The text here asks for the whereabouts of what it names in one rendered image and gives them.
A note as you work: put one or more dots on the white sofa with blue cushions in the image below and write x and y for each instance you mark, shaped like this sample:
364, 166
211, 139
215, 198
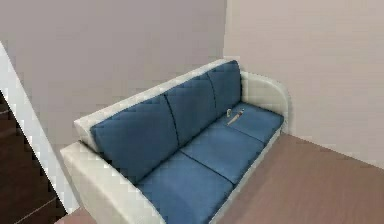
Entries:
200, 156

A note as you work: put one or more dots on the small grey cylinder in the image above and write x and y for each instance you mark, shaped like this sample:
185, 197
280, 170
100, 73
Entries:
229, 113

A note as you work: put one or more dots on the grey remote control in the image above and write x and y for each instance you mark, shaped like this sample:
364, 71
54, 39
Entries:
235, 117

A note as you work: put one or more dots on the dark brown room door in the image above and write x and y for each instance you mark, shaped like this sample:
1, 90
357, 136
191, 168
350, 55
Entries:
16, 173

